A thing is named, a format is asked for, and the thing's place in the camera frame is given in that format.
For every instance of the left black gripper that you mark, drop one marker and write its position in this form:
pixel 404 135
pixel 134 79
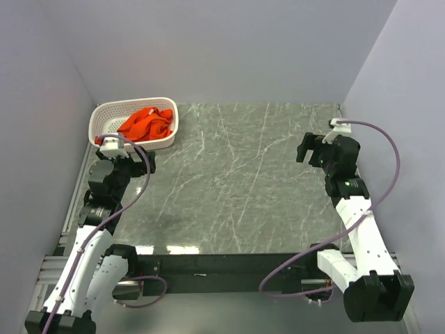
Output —
pixel 139 168

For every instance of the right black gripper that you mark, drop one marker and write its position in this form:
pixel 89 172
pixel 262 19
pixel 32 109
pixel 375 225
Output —
pixel 313 142

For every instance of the orange t-shirt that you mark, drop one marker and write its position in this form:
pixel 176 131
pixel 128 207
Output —
pixel 147 124

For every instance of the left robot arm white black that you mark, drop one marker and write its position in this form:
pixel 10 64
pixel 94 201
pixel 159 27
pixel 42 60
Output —
pixel 42 322

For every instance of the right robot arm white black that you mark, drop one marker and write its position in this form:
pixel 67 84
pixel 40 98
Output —
pixel 374 289

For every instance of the white perforated plastic basket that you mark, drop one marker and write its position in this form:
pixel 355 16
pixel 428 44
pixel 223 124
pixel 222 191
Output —
pixel 108 117

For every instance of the black base crossbar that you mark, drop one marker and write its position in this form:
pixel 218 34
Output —
pixel 194 273

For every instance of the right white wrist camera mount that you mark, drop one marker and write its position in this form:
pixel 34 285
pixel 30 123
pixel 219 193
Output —
pixel 339 127

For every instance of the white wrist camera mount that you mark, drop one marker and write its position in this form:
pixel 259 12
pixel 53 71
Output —
pixel 339 127
pixel 110 148

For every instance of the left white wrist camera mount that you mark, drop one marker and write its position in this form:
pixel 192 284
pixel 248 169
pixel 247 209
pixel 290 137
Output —
pixel 110 148

